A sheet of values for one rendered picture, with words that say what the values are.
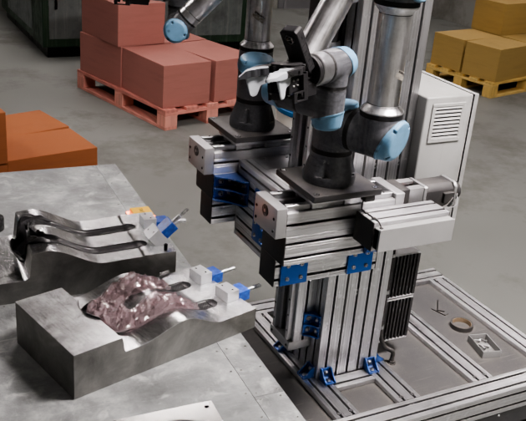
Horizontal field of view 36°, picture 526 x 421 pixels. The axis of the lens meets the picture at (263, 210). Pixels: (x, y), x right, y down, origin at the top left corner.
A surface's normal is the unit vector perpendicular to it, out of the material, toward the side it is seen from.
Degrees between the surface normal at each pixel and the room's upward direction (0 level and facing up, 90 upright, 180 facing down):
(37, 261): 90
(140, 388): 0
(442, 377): 0
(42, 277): 90
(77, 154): 90
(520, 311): 0
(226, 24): 90
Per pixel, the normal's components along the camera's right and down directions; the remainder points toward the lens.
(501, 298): 0.08, -0.91
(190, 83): 0.61, 0.37
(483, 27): -0.80, 0.18
